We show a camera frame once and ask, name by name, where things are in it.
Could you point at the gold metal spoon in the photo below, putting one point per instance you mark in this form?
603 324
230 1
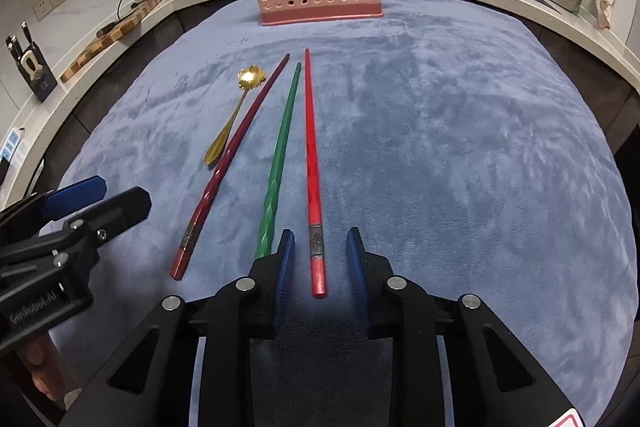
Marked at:
248 78

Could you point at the person's left hand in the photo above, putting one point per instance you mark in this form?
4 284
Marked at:
42 372

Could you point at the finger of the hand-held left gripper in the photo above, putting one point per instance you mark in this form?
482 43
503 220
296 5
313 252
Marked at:
120 209
75 197

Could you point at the maroon chopstick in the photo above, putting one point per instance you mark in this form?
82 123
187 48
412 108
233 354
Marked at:
235 152

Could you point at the blue-grey fleece blanket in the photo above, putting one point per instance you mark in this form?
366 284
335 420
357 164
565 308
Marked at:
450 157

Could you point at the white wall socket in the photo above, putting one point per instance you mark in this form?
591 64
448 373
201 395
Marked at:
50 5

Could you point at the checkered wooden cutting board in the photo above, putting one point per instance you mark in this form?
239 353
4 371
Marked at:
115 32

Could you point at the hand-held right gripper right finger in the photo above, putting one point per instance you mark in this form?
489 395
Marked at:
357 277

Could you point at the green chopstick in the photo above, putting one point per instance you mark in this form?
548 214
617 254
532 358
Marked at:
281 147

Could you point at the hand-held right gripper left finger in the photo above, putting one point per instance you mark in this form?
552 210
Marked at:
282 277

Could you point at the red chopstick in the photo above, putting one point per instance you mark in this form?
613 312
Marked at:
312 167

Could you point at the black knife block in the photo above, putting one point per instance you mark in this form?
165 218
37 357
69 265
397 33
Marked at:
40 79

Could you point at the white and blue power strip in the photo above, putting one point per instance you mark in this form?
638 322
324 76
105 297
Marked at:
10 147

